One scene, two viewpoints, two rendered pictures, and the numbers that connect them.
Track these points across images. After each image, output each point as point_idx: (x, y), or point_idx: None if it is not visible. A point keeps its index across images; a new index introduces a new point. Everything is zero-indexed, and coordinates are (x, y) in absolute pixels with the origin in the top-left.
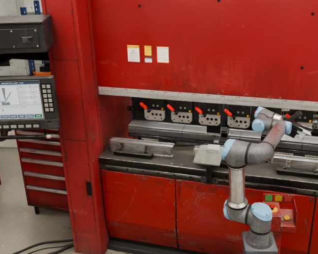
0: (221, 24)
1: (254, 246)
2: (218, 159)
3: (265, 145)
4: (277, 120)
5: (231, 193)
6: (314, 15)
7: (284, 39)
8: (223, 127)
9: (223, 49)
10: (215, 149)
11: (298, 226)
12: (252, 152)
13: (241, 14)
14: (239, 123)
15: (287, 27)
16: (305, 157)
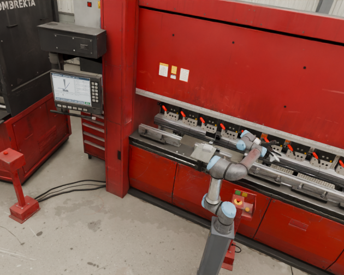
0: (231, 61)
1: (218, 231)
2: (208, 157)
3: (242, 167)
4: (256, 145)
5: (209, 193)
6: (305, 69)
7: (277, 82)
8: (219, 132)
9: (229, 80)
10: (208, 149)
11: (254, 213)
12: (230, 172)
13: (248, 57)
14: (229, 135)
15: (282, 73)
16: (271, 168)
